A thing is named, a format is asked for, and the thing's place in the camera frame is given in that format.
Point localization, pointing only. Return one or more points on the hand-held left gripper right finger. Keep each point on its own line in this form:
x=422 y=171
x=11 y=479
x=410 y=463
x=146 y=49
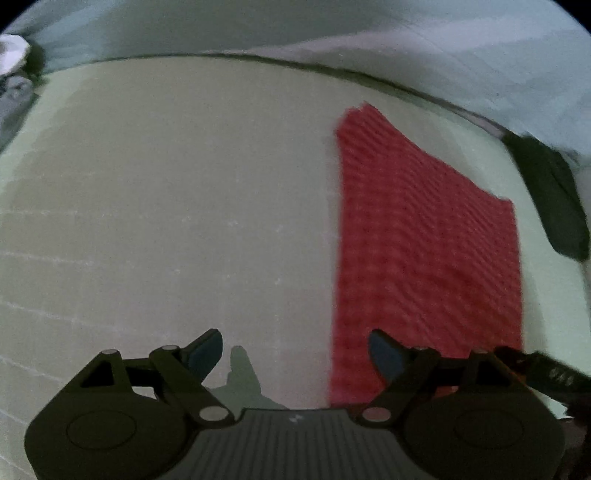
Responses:
x=386 y=356

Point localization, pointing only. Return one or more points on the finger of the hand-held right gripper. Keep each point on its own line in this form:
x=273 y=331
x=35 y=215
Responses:
x=540 y=367

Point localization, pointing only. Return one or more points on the white crumpled object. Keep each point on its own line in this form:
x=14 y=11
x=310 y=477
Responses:
x=11 y=51

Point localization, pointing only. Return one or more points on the dark cloth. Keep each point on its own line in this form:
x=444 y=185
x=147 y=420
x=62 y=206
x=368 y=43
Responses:
x=549 y=194

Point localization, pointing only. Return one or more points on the grey cloth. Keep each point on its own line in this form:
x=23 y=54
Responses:
x=14 y=104

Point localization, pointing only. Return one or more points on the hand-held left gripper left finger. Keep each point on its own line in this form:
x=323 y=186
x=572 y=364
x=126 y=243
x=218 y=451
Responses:
x=206 y=356

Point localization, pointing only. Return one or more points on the red checked cloth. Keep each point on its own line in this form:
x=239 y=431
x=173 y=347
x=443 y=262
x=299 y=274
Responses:
x=425 y=240

